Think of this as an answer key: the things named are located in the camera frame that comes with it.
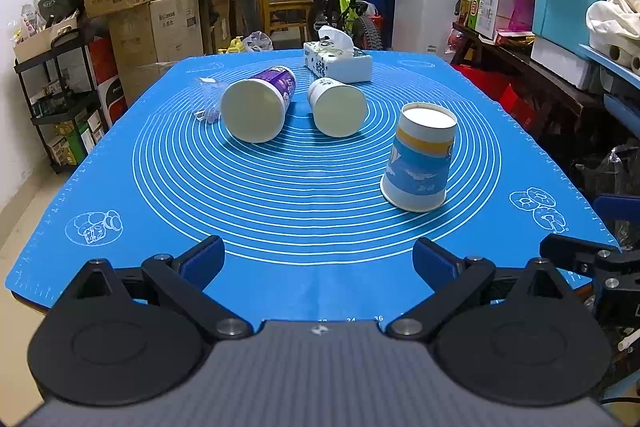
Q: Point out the crumpled plastic bag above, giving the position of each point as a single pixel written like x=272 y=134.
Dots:
x=257 y=41

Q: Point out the white patterned tissue box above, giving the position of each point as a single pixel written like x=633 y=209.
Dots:
x=345 y=67

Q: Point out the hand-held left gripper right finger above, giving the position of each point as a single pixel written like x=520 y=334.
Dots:
x=435 y=259

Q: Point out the white paper cup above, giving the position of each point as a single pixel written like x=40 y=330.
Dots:
x=337 y=109

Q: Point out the blue silicone baking mat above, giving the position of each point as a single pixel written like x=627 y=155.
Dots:
x=300 y=207

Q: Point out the small cardboard box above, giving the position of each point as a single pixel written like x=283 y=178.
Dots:
x=145 y=82

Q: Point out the white flat box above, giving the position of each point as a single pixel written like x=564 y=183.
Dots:
x=557 y=59

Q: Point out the light blue shelf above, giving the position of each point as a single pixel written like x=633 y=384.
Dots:
x=615 y=67

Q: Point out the blue and yellow paper cup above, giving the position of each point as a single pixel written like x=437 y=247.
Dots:
x=417 y=167

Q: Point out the black plastic bag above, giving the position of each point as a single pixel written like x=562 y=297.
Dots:
x=610 y=172

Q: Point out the purple paper cup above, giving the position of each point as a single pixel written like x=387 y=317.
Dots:
x=250 y=109

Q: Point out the clear plastic cup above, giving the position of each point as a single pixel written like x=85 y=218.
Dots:
x=210 y=99

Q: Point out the black shelf rack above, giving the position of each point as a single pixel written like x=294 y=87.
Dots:
x=55 y=117

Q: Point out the white chest freezer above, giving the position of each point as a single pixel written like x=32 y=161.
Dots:
x=425 y=7

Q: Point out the blue plastic storage bin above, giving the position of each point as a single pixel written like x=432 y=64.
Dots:
x=565 y=7

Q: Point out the white cloth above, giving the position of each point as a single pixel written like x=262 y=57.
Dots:
x=615 y=19

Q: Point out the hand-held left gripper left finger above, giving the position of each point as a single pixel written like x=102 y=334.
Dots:
x=202 y=259

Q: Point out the yellow juice bottle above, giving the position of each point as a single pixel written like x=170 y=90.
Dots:
x=468 y=7

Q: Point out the dark wooden side table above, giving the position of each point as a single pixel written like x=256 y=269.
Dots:
x=530 y=72

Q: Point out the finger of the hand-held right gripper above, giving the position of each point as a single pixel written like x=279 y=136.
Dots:
x=567 y=252
x=617 y=207

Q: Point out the red and white box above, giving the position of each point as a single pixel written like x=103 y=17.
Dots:
x=107 y=77

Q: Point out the green and white box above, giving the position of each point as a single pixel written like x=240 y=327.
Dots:
x=490 y=12

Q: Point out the red boxes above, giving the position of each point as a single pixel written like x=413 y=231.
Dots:
x=500 y=92

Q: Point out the large cardboard box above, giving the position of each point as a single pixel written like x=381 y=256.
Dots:
x=160 y=29

